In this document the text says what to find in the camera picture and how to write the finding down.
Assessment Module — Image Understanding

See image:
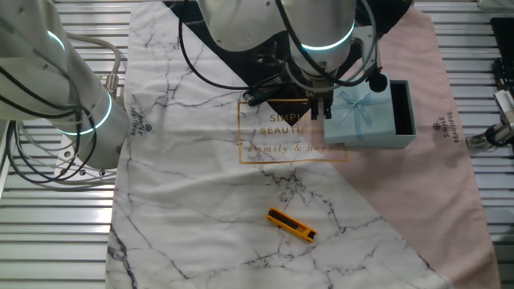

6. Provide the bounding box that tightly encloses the light blue ribboned casing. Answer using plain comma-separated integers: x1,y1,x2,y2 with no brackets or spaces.
323,74,397,145

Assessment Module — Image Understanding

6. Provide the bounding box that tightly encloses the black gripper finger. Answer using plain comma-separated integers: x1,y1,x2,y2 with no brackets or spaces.
310,100,333,121

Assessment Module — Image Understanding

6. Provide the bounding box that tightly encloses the light blue gift box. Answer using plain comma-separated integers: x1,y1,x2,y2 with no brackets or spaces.
388,79,418,149

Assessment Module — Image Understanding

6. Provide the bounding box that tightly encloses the thin grey gripper cable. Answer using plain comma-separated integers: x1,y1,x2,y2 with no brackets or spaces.
284,59,377,93

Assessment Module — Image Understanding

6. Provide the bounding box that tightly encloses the black base cable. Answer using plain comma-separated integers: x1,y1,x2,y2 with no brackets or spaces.
0,59,109,181

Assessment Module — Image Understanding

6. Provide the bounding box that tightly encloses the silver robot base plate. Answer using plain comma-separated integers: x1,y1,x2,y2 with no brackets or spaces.
54,136,120,184

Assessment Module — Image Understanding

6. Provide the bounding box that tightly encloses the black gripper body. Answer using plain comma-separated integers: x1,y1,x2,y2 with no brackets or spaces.
307,79,334,104

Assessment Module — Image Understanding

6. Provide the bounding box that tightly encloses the thick grey cable metal connector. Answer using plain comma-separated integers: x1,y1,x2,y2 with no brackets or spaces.
66,32,124,100

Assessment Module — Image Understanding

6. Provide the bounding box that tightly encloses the yellow folding tool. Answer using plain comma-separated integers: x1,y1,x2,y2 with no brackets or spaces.
265,206,318,243

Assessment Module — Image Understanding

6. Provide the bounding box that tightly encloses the marble pink black tablecloth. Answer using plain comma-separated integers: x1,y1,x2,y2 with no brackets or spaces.
104,0,501,289

